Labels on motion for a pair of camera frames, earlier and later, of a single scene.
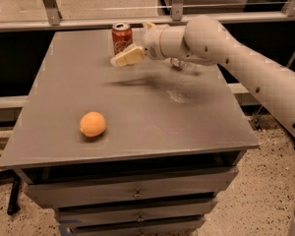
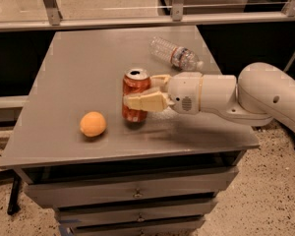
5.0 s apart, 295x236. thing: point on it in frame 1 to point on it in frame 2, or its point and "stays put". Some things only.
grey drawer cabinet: [144, 148] stays put
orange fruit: [92, 123] stays put
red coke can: [122, 36] to [136, 80]
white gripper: [151, 40] to [184, 91]
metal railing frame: [292, 11] stays put
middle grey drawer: [154, 212] stays put
